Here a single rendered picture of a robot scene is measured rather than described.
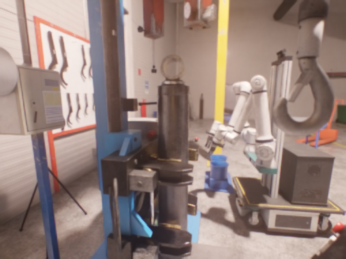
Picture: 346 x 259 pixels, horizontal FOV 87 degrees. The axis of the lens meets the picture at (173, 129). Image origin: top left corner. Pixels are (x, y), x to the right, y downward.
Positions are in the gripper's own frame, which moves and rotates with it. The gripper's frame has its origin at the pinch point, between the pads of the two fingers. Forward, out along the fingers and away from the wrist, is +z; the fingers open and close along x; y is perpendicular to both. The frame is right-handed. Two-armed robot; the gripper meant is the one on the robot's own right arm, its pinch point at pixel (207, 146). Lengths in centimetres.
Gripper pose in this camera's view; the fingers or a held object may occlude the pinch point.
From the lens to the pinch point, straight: 237.2
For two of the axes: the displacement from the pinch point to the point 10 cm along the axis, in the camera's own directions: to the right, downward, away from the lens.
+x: -0.4, -0.6, 10.0
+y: 9.2, 4.0, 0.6
